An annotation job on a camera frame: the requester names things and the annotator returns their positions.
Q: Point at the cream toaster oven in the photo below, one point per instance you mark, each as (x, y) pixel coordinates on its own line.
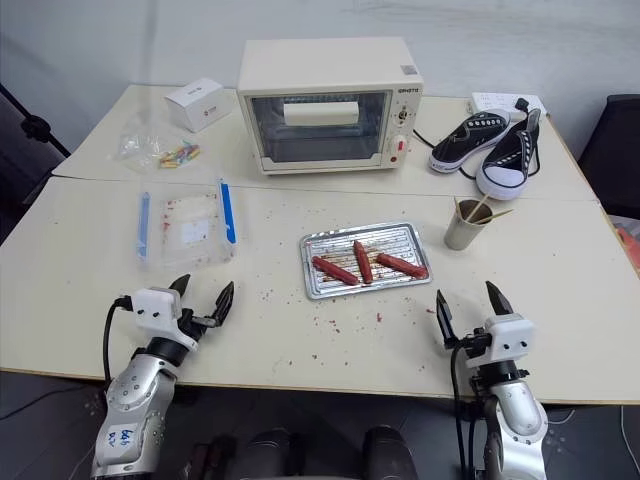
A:
(325, 110)

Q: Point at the short red sausage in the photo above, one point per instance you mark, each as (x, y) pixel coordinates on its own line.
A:
(363, 262)

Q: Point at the black chair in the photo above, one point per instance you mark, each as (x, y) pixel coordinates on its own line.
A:
(615, 150)

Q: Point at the long red sausage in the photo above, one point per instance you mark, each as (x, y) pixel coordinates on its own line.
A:
(335, 270)
(402, 265)

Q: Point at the beige paper cup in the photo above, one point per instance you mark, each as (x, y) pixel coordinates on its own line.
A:
(465, 230)

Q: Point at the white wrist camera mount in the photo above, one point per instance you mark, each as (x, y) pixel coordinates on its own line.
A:
(511, 337)
(156, 307)

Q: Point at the beige wooden chopstick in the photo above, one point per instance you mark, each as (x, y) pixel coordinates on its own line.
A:
(480, 206)
(497, 215)

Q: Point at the orange red box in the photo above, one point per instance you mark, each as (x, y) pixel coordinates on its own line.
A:
(627, 240)

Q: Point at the black power plug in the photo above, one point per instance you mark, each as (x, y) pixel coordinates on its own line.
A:
(521, 105)

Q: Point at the clear plastic bag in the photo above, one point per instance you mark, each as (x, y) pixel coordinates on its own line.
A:
(137, 140)

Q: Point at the small white cardboard box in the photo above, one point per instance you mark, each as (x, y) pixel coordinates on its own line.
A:
(197, 105)

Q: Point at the white power strip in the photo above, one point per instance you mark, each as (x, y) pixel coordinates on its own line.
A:
(492, 101)

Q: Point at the ribbed metal baking tray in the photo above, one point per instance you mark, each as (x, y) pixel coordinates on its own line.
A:
(367, 262)

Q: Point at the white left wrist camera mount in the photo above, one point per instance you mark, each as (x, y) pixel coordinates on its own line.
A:
(156, 307)

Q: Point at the colourful small sticks bundle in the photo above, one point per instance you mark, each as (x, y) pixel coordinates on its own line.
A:
(179, 155)

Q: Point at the dark rounded shape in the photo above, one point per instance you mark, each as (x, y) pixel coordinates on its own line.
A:
(390, 452)
(272, 452)

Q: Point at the clear container with blue clips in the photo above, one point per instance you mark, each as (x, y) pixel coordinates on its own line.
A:
(187, 225)

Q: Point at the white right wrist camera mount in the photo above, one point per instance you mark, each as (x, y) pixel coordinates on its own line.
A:
(511, 337)

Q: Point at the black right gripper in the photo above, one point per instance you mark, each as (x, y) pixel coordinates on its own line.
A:
(475, 345)

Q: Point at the black tripod stand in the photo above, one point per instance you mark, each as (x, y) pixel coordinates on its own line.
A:
(27, 150)

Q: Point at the black canvas sneaker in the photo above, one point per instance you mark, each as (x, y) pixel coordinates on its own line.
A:
(510, 165)
(467, 142)

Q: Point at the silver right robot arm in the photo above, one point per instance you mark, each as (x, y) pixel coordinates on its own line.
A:
(517, 420)

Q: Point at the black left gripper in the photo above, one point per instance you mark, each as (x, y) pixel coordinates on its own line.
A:
(190, 325)

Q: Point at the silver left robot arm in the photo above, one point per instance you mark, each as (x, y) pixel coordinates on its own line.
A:
(132, 400)

